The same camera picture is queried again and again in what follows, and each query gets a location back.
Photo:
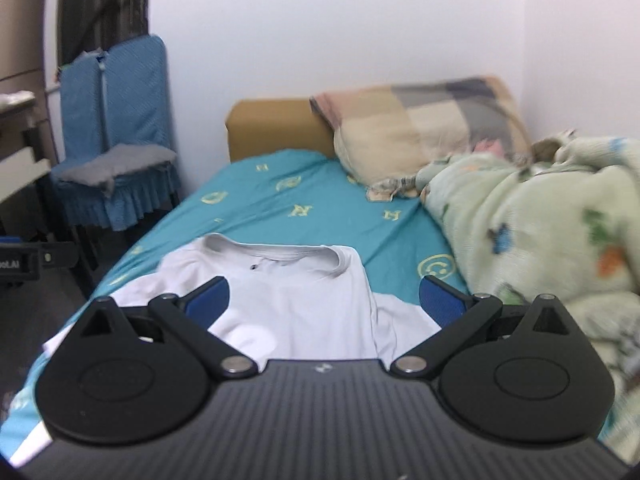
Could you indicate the white t-shirt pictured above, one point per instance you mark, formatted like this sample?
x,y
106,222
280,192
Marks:
x,y
289,302

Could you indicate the green cartoon fleece blanket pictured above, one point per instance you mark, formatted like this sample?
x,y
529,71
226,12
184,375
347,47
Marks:
x,y
569,227

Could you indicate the brown refrigerator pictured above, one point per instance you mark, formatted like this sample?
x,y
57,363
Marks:
x,y
22,61

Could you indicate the black and white table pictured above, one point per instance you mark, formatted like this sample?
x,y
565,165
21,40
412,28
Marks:
x,y
28,203

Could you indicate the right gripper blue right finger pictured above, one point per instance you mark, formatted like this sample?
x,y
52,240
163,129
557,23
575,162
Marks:
x,y
463,319

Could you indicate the grey seat cushion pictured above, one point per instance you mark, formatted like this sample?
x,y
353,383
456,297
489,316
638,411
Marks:
x,y
120,161

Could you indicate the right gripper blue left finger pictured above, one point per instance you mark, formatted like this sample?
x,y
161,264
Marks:
x,y
188,319

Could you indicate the mustard yellow headboard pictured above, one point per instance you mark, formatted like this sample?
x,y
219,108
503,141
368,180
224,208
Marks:
x,y
259,127

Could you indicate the blue covered chair near bed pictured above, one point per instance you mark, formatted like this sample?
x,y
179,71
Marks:
x,y
118,96

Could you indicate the dark barred window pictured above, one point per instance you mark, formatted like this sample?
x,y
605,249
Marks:
x,y
89,25

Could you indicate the teal patterned bed sheet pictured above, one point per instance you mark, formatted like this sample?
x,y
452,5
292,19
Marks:
x,y
300,198

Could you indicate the plaid beige pillow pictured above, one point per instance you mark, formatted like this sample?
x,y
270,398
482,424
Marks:
x,y
383,136

